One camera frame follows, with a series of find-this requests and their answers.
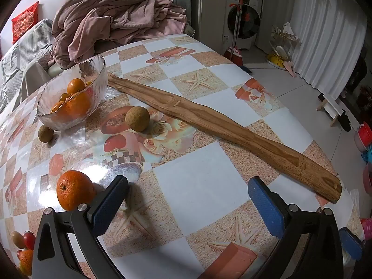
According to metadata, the small white stool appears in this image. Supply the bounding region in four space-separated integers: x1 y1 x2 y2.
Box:
317 93 346 127

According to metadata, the red plastic basin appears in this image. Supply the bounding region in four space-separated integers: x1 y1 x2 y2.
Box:
354 122 372 152

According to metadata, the wire rack with slippers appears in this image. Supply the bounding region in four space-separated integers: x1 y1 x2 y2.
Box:
267 22 301 77

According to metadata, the grey striped bedding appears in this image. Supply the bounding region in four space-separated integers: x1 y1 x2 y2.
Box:
0 18 54 114

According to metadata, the white washing machine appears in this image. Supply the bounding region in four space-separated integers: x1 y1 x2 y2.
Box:
222 0 262 50

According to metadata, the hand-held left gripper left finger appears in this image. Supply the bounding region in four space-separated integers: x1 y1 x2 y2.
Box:
31 175 129 279

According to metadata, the pink plastic basin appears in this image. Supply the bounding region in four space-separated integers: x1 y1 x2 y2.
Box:
362 163 372 195

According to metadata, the black slipper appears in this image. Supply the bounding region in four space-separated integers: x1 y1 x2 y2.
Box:
339 109 352 132

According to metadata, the beige cushion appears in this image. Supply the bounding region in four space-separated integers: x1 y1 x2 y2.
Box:
20 58 63 99

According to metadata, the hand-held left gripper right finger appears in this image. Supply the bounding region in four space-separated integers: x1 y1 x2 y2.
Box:
248 176 345 279

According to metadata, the clear glass bowl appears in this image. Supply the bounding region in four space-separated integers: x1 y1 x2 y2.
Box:
36 54 107 131

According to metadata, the blue plastic basin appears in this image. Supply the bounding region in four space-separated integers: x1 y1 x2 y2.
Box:
360 147 372 166

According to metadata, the red broom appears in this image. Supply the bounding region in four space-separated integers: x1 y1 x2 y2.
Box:
223 0 253 73

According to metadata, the long wooden stick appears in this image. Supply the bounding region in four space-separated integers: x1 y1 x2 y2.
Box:
107 73 343 204

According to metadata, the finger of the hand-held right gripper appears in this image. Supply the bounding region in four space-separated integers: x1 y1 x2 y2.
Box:
339 227 364 261

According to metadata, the white curtain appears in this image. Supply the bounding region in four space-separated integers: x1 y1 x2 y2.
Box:
286 0 368 101

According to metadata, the red patterned cushion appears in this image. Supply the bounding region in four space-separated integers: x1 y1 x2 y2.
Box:
11 1 40 45

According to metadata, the large orange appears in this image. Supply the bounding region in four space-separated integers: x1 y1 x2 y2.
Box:
60 91 92 122

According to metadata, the brown longan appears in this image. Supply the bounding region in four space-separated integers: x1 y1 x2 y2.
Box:
125 106 150 132
38 125 54 143
12 231 26 249

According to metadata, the pink blanket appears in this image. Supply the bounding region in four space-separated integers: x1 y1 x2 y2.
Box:
48 0 188 68

